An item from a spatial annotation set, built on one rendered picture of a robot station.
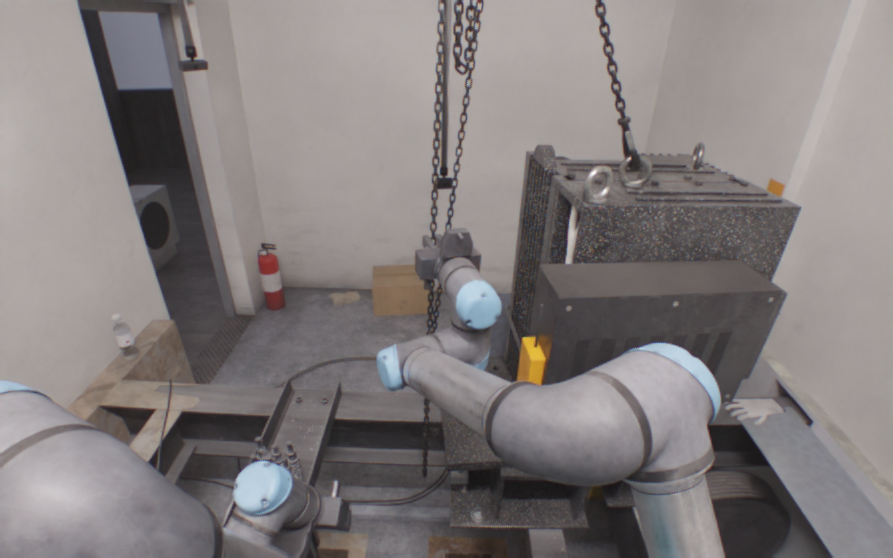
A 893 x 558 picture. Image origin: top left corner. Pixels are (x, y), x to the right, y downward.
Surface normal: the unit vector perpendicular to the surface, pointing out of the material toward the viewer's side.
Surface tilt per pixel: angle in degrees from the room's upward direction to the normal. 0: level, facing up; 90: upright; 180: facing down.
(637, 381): 9
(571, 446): 62
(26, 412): 25
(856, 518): 0
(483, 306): 89
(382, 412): 0
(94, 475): 37
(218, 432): 90
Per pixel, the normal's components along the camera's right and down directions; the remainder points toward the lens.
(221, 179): -0.01, 0.49
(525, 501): 0.03, -0.87
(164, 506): 0.84, -0.53
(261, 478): -0.14, -0.61
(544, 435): -0.51, -0.22
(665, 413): 0.39, -0.24
